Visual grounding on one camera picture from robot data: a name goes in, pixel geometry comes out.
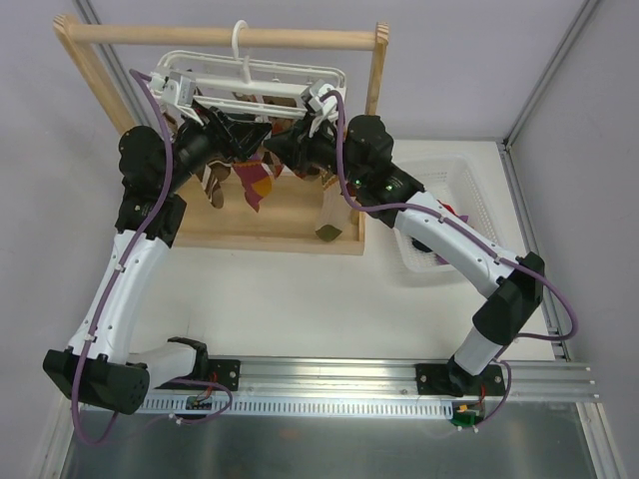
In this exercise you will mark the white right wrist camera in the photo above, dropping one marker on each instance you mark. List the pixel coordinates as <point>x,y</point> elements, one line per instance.
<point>320,108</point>

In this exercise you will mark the beige patterned sock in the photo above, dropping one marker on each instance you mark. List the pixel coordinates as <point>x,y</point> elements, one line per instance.
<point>334,213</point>

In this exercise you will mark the green circuit board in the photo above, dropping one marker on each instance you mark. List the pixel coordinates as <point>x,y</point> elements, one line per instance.
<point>464,417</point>

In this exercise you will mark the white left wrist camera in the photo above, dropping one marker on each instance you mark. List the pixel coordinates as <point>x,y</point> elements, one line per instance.
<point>176,90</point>

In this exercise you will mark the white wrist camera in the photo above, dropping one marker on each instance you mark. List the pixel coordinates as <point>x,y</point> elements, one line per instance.
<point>320,108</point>
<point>176,90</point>

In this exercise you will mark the aluminium mounting rail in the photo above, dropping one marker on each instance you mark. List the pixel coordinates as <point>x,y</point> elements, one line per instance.
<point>360,388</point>

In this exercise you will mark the brown striped sock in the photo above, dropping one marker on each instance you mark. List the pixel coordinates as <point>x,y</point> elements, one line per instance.
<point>211,177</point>

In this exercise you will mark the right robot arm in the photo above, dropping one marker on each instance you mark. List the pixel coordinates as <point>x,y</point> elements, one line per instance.
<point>360,154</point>

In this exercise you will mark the argyle sock right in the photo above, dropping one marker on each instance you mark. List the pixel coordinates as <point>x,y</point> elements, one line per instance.
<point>279,125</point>

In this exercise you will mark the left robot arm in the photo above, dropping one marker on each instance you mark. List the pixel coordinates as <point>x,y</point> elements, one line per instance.
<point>97,366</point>

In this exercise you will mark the wooden hanger rack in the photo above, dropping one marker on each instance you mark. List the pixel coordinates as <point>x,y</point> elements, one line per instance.
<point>287,217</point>

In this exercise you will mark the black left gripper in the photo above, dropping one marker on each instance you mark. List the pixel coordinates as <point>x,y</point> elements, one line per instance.
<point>220,133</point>

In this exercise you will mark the red white sock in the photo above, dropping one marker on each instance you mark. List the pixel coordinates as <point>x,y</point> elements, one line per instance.
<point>449,208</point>

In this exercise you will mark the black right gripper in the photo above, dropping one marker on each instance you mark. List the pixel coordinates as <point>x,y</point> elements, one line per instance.
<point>304,147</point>

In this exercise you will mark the purple orange striped sock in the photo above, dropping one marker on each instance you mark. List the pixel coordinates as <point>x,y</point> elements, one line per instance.
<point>257,177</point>

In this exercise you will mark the white plastic clip hanger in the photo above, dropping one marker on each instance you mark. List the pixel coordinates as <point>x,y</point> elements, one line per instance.
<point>236,84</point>

